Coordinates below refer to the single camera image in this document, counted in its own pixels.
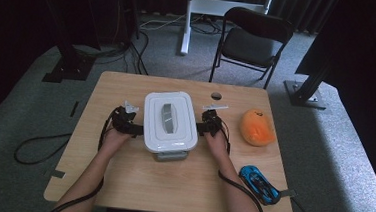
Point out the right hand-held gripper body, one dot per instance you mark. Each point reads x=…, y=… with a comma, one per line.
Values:
x=214, y=123

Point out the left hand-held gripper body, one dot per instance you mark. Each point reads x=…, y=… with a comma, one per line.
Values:
x=121, y=121

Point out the white box lid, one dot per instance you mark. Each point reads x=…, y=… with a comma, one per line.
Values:
x=171, y=121

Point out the transparent brown storage box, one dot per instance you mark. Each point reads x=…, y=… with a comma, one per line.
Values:
x=170, y=156

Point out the orange plush mango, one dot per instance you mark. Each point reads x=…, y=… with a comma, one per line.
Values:
x=258, y=128

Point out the blue toy car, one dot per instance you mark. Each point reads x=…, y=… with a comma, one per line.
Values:
x=259, y=185

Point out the person's right hand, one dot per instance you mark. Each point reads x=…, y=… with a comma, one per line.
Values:
x=218, y=146

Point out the person's left hand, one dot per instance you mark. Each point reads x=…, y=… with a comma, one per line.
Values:
x=115, y=142

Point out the black tape strip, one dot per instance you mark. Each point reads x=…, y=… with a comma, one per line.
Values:
x=74, y=108

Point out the black metal stand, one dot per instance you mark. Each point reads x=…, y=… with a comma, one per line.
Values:
x=305, y=94
x=68, y=67

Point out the black folding chair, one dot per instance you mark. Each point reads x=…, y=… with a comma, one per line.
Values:
x=248, y=45

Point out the dark equipment rack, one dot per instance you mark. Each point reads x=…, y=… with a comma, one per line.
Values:
x=115, y=10

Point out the white desk frame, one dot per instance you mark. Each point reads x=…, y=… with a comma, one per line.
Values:
x=213, y=6

